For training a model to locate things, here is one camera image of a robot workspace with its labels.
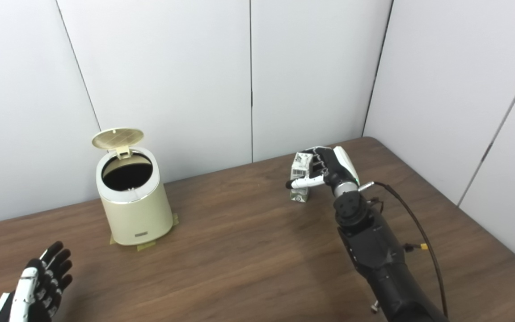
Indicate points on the cream round bin lid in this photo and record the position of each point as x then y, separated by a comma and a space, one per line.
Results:
116, 137

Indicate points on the yellow connector plug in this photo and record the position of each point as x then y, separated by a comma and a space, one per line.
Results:
423, 246

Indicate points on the white green milk carton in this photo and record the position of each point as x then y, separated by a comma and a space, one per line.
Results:
301, 167

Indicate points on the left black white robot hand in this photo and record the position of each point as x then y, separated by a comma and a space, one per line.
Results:
38, 290

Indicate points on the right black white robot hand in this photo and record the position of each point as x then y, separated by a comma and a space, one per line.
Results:
335, 170

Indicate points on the cream-colored bin body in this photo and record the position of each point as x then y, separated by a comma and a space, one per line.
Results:
137, 214

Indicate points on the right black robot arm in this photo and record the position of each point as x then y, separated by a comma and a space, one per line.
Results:
378, 259

